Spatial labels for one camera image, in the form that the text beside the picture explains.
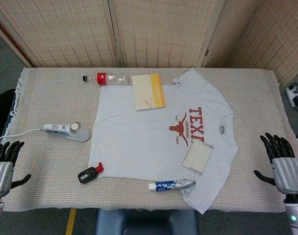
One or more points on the cream yellow paperback book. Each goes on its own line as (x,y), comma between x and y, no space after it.
(146,91)

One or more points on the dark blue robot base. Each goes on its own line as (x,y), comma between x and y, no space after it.
(144,222)

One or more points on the clear square case white insert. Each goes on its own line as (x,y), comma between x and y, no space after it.
(198,157)

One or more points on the white handheld steam iron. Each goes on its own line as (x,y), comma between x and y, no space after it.
(78,133)

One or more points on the clear bottle red label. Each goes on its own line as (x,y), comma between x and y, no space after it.
(102,78)

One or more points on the blue white toothpaste tube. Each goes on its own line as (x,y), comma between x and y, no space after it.
(168,184)

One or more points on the black bottle red cap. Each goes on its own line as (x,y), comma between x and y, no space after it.
(86,175)

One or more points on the yellow floor tape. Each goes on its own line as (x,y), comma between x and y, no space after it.
(71,221)

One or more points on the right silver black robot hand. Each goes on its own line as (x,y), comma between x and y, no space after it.
(287,171)

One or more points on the woven folding screen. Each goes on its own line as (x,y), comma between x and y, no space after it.
(151,31)

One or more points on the light blue Texas t-shirt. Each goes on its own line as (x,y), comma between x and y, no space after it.
(139,144)

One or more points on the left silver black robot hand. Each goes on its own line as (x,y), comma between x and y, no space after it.
(2,169)

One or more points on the white power strip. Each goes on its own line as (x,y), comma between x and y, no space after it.
(294,96)

